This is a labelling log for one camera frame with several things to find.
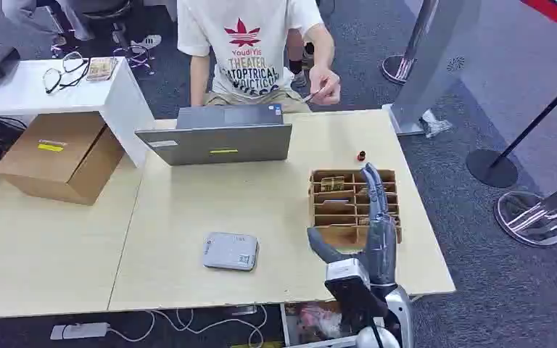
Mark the wooden card box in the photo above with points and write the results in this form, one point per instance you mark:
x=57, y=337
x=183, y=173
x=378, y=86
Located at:
x=338, y=216

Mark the chrome stanchion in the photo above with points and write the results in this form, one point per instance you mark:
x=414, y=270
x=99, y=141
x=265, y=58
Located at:
x=396, y=68
x=528, y=218

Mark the person's left hand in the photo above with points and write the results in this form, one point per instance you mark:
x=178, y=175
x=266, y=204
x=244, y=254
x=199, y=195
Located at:
x=327, y=85

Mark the black stanchion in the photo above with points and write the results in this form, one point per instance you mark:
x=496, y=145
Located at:
x=491, y=168

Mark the brown cardboard box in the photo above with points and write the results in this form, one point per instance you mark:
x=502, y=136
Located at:
x=52, y=158

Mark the crumpled clear plastic bag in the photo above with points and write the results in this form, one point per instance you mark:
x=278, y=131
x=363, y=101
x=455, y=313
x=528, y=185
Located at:
x=435, y=123

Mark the black-rimmed glasses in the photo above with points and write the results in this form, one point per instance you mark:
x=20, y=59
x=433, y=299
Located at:
x=57, y=77

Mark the white side table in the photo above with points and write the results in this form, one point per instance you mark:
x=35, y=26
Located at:
x=28, y=93

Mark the small red black cap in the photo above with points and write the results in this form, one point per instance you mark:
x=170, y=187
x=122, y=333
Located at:
x=361, y=156

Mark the person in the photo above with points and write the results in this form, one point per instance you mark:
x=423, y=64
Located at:
x=28, y=12
x=245, y=43

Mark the tall silver pillar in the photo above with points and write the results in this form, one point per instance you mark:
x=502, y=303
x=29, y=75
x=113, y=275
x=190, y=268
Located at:
x=432, y=62

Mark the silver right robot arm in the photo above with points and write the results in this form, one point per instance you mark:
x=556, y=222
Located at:
x=401, y=310

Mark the white bin with colourful contents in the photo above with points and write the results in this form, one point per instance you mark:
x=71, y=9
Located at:
x=314, y=322

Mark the stack of brown cards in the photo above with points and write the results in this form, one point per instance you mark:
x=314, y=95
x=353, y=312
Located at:
x=101, y=68

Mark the white shoe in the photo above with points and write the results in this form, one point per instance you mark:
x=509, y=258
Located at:
x=147, y=42

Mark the thin grey card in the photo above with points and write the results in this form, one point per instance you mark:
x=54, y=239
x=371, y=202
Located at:
x=311, y=96

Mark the white power adapter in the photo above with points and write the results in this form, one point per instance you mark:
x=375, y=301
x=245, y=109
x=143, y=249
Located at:
x=79, y=331

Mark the office chair base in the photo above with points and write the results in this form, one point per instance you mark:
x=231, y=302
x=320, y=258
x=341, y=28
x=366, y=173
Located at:
x=108, y=9

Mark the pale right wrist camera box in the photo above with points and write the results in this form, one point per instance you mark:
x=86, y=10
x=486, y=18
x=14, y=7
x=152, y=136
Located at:
x=348, y=276

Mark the pale blue card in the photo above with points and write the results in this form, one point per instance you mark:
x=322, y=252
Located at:
x=336, y=201

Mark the grey laptop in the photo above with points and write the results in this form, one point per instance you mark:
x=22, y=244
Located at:
x=221, y=144

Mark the brown printed card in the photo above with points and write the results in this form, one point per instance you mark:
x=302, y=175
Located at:
x=332, y=183

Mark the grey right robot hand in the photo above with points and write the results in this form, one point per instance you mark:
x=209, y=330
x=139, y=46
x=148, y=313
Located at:
x=382, y=245

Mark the red barrier belt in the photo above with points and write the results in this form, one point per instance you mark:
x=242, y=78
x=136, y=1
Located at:
x=555, y=13

